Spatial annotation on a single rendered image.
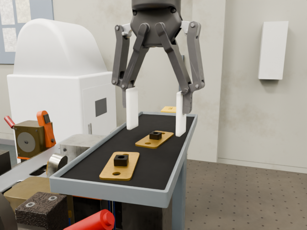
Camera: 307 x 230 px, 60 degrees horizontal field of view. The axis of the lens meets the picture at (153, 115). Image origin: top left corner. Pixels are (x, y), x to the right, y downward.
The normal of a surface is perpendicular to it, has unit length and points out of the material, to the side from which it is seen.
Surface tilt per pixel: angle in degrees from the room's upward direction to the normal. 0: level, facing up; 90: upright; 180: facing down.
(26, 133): 90
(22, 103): 90
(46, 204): 0
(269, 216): 0
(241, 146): 90
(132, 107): 90
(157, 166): 0
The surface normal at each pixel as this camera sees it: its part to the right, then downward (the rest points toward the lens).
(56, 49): -0.31, 0.22
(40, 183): 0.00, -0.97
